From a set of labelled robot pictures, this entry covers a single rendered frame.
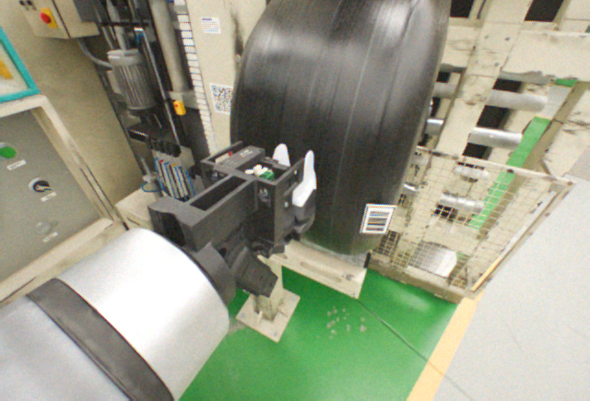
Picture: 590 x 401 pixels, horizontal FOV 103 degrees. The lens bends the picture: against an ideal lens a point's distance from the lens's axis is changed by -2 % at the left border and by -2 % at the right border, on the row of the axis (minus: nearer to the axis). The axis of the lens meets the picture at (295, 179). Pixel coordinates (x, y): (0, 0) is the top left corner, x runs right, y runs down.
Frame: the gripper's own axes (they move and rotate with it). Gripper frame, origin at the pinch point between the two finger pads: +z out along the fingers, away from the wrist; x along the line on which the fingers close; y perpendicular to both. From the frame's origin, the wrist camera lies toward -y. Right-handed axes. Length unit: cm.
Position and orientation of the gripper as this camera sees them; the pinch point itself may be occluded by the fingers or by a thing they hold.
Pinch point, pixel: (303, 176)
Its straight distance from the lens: 32.6
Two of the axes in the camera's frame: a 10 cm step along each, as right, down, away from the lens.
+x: -8.9, -2.7, 3.6
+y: 0.5, -8.6, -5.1
